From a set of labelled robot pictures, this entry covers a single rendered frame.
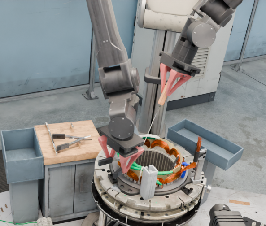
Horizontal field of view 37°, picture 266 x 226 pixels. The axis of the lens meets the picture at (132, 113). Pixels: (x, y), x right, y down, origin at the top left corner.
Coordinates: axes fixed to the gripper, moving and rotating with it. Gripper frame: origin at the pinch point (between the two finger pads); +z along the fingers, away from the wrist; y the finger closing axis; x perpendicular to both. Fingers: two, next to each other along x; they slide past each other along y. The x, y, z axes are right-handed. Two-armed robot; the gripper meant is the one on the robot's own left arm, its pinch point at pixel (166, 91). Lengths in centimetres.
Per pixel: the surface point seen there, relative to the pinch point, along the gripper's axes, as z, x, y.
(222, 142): 14.8, 43.0, -0.9
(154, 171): 17.9, -4.2, 10.6
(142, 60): 30, 178, -176
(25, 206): 56, -9, -26
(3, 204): 64, -9, -38
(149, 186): 22.4, -3.6, 10.7
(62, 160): 33.9, -7.2, -19.5
